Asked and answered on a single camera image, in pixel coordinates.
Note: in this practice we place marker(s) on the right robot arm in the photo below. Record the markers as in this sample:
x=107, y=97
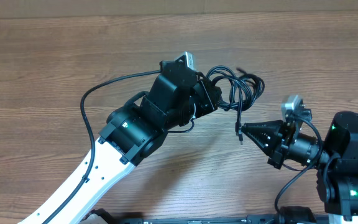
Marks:
x=335, y=159

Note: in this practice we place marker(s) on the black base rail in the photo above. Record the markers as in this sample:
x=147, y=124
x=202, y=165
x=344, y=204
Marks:
x=101, y=216

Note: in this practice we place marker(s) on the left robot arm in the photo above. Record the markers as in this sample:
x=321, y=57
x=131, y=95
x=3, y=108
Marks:
x=133, y=132

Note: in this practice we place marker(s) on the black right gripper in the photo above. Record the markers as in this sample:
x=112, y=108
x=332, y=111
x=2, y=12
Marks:
x=266, y=134

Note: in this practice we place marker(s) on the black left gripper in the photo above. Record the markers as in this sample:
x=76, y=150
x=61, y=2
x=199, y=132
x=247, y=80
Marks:
x=207, y=103

